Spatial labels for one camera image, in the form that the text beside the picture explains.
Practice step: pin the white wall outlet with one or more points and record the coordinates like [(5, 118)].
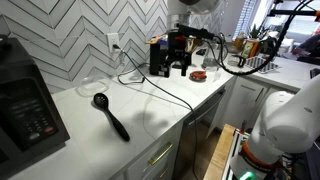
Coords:
[(113, 40)]

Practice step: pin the wooden board edge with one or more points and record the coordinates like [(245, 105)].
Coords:
[(218, 153)]

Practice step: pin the black slotted spoon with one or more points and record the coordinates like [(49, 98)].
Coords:
[(111, 118)]

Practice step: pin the white cabinet door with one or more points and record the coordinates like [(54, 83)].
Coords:
[(243, 100)]

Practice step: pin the window blinds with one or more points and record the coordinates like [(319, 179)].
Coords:
[(245, 16)]

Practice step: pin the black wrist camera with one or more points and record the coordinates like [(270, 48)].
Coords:
[(196, 32)]

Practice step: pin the clear glass bowl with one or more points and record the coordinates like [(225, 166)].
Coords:
[(93, 86)]

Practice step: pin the dishwasher front panel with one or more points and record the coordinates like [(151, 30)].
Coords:
[(203, 133)]

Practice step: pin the dark round dish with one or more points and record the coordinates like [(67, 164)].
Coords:
[(198, 79)]

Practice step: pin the black microwave oven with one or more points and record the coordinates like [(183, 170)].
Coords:
[(26, 110)]

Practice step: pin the patterned drying mat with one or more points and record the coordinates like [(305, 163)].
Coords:
[(263, 65)]

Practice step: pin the green potted plant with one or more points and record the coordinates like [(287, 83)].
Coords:
[(257, 31)]

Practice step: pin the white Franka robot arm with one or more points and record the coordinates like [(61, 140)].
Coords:
[(286, 120)]

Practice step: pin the wooden spatula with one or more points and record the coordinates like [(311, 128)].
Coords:
[(155, 40)]

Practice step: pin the orange packet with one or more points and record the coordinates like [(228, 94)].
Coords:
[(250, 48)]

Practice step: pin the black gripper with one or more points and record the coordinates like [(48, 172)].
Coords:
[(180, 50)]

